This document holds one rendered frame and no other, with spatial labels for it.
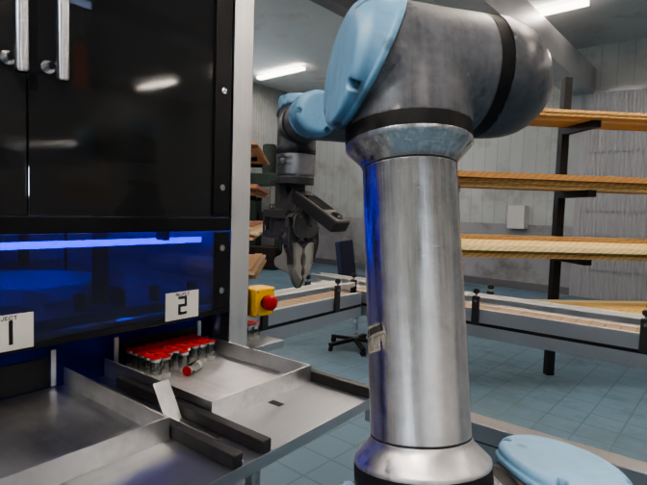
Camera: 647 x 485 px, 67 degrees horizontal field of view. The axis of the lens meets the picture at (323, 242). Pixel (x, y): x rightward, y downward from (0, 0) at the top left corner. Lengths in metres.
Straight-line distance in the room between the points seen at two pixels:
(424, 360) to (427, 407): 0.04
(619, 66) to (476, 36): 8.44
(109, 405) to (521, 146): 8.50
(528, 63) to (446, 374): 0.28
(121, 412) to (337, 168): 10.29
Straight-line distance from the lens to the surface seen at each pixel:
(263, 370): 1.11
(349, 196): 10.77
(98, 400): 0.99
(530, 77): 0.49
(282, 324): 1.50
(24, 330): 0.96
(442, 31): 0.45
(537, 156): 8.93
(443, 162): 0.43
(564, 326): 1.59
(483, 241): 3.45
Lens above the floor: 1.24
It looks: 4 degrees down
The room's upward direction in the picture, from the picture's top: 2 degrees clockwise
